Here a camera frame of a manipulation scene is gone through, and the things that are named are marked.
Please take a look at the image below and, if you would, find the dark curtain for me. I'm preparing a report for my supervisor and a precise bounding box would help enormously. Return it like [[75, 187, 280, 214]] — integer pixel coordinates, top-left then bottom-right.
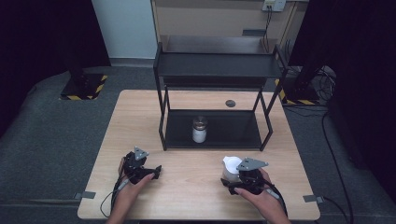
[[0, 0, 112, 143], [288, 0, 396, 203]]

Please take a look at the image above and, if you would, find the grey table edge bracket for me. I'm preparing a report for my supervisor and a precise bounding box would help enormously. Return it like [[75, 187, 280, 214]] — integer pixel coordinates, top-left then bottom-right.
[[303, 194, 325, 204], [73, 190, 97, 201]]

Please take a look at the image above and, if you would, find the black outlet cable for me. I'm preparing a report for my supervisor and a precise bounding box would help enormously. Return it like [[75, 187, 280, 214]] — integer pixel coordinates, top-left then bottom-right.
[[262, 6, 274, 53]]

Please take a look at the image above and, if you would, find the tangle of black cables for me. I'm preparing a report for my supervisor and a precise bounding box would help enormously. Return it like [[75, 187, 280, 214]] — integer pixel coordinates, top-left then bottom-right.
[[311, 65, 338, 105]]

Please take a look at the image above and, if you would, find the left hand-held gripper cable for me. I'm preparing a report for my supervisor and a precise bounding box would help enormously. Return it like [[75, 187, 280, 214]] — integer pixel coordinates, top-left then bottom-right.
[[99, 177, 130, 218]]

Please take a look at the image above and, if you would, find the white wall outlet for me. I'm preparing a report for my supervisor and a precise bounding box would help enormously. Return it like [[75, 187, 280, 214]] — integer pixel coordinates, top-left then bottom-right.
[[262, 0, 287, 13]]

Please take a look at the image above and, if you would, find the black stand with striped base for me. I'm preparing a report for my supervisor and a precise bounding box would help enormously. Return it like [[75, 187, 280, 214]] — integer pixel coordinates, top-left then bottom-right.
[[274, 59, 328, 106], [59, 52, 109, 102]]

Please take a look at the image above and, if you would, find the hand-held gripper cable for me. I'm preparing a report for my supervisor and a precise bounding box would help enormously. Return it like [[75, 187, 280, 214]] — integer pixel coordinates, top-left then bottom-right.
[[99, 177, 130, 218], [262, 178, 289, 217]]

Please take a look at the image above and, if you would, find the black floor cable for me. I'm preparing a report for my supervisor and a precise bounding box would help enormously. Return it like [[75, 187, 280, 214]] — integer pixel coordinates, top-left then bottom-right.
[[321, 109, 355, 224]]

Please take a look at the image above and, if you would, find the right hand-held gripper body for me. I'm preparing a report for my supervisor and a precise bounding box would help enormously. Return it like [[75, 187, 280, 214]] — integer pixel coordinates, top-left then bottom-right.
[[232, 157, 270, 196]]

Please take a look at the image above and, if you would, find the right hand-held gripper cable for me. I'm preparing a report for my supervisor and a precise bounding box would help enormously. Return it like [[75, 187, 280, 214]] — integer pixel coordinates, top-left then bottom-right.
[[262, 178, 289, 217]]

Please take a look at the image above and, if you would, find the person's left hand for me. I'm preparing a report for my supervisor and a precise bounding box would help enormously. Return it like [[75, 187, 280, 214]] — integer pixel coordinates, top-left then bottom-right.
[[115, 157, 156, 210]]

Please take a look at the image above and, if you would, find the black metal two-tier shelf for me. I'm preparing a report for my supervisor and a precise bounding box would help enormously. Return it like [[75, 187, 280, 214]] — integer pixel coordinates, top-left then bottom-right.
[[152, 41, 290, 152]]

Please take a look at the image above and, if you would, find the white lidded jar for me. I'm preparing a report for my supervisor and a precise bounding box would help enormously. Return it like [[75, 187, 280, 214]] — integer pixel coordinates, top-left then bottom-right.
[[221, 155, 245, 183]]

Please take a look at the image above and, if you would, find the person's right hand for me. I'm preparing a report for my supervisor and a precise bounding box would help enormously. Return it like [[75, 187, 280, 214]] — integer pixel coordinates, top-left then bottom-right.
[[233, 167, 283, 216]]

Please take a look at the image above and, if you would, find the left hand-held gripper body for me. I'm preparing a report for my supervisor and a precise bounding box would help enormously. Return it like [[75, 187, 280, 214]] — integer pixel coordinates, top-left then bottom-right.
[[121, 146, 154, 186]]

